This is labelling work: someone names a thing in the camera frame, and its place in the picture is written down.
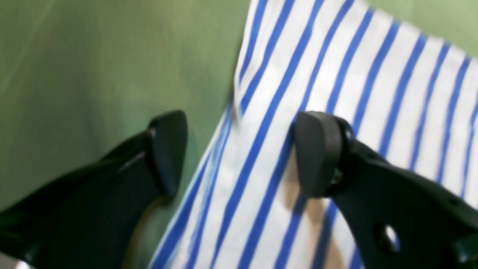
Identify blue striped white t-shirt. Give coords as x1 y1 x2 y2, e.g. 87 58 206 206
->
148 0 478 269

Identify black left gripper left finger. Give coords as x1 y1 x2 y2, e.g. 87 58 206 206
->
0 110 188 269

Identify grey-green table cloth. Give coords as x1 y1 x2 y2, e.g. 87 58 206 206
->
0 0 477 269

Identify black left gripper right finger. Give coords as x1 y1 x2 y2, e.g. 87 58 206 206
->
294 111 478 269

